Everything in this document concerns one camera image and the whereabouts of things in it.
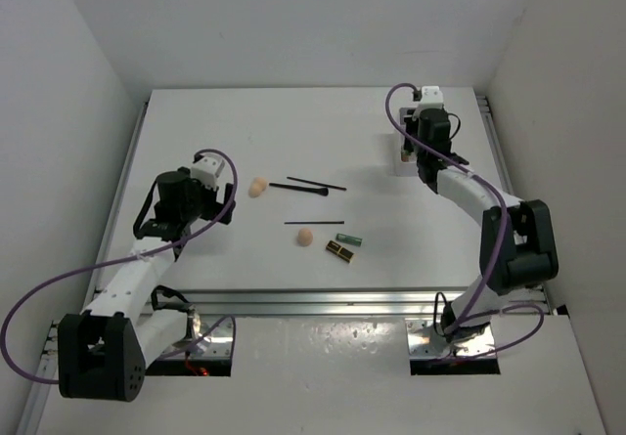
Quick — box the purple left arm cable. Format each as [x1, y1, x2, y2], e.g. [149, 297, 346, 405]
[0, 149, 239, 383]

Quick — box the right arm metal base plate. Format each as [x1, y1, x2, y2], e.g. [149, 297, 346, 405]
[405, 319, 495, 361]

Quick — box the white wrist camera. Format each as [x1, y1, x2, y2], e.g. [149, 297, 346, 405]
[413, 86, 444, 113]
[190, 154, 226, 192]

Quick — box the thin black eyeliner pencil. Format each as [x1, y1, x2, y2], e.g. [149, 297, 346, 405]
[284, 220, 345, 225]

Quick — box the black small-head makeup brush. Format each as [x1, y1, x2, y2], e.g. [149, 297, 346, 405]
[269, 183, 330, 196]

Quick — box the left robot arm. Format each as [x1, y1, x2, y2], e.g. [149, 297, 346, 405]
[58, 167, 237, 402]

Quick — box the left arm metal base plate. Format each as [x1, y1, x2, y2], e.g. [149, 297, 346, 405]
[154, 315, 238, 361]

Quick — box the thin black makeup brush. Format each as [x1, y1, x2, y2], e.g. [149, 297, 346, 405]
[286, 176, 347, 192]

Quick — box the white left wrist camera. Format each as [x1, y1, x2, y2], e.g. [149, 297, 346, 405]
[190, 154, 226, 192]

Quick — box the aluminium front table rail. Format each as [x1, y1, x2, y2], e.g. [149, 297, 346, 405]
[47, 285, 547, 318]

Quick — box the white compartment organizer box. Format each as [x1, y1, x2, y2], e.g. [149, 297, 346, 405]
[392, 108, 418, 177]

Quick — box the black gold lipstick case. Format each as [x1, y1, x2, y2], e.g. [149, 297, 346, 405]
[326, 240, 354, 263]

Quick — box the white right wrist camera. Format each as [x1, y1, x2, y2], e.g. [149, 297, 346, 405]
[413, 86, 444, 113]

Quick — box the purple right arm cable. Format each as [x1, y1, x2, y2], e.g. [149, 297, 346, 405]
[384, 81, 545, 362]

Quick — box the green lip balm stick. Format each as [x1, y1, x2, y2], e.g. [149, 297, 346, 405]
[335, 233, 363, 247]

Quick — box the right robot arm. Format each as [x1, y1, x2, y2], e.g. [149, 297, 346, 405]
[400, 109, 559, 342]

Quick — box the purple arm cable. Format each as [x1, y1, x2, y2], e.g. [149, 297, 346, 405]
[0, 149, 239, 383]
[384, 81, 545, 362]

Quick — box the beige gourd-shaped makeup sponge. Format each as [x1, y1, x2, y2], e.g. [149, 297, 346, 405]
[248, 177, 268, 198]

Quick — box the beige round makeup sponge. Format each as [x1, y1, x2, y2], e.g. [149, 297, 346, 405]
[296, 228, 314, 247]

